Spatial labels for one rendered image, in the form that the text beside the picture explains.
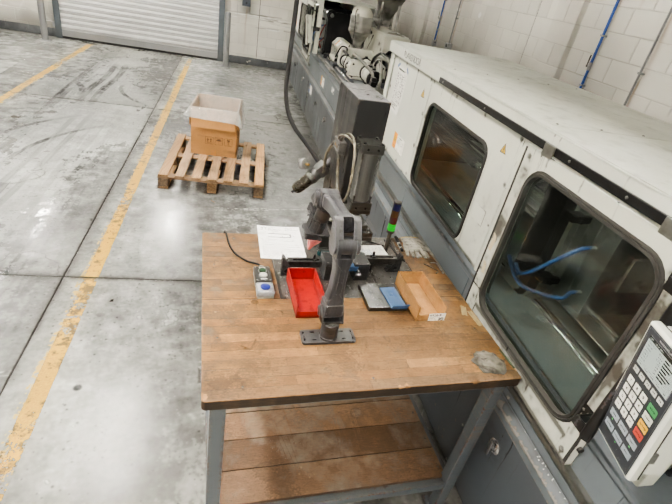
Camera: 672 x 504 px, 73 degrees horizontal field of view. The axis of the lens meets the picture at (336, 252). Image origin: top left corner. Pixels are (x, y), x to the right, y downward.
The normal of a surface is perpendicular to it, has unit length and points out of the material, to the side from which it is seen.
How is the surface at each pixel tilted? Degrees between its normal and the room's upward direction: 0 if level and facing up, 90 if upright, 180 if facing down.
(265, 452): 0
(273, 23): 90
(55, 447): 0
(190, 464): 0
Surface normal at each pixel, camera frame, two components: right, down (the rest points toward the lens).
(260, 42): 0.18, 0.54
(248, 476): 0.17, -0.84
